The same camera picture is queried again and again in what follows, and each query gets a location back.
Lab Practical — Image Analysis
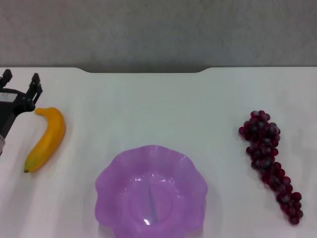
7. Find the dark red grape bunch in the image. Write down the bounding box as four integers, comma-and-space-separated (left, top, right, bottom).
238, 110, 304, 226

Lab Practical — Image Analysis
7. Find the yellow banana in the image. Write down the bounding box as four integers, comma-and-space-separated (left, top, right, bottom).
24, 107, 67, 174

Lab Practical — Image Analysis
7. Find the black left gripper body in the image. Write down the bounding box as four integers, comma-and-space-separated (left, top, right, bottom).
0, 88, 35, 140

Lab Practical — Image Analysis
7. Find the purple wavy plastic bowl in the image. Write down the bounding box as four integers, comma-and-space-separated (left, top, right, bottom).
95, 145, 209, 238

